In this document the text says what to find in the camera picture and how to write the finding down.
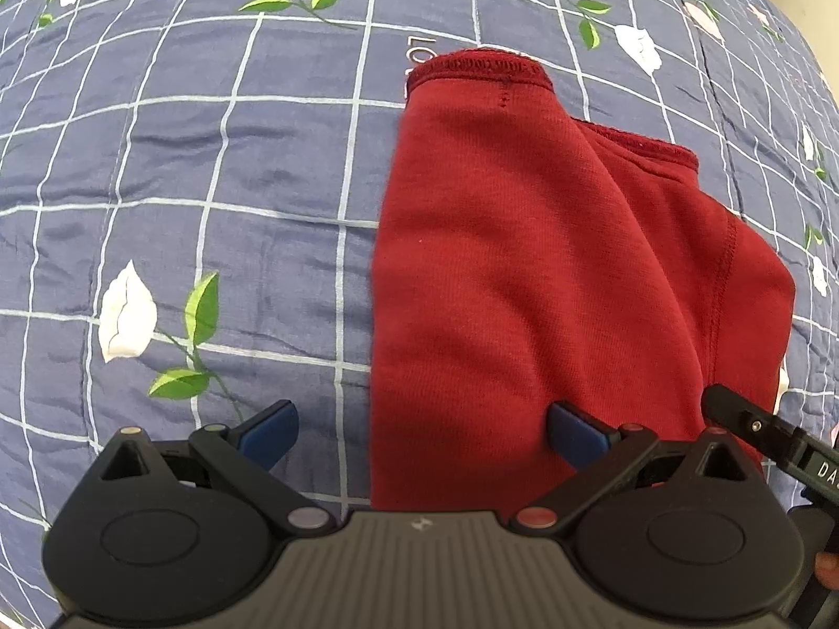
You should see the red shirt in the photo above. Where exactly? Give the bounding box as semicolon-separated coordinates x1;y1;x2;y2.
368;47;798;513

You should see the blue checked floral blanket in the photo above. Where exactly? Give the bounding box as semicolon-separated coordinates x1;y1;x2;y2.
0;0;839;623

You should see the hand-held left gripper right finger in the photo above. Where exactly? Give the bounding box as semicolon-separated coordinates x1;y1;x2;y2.
511;401;749;536

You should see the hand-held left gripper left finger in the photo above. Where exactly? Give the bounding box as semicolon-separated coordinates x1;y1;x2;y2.
97;399;332;536

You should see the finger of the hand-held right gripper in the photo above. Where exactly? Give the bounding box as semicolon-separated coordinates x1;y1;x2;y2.
700;383;839;500

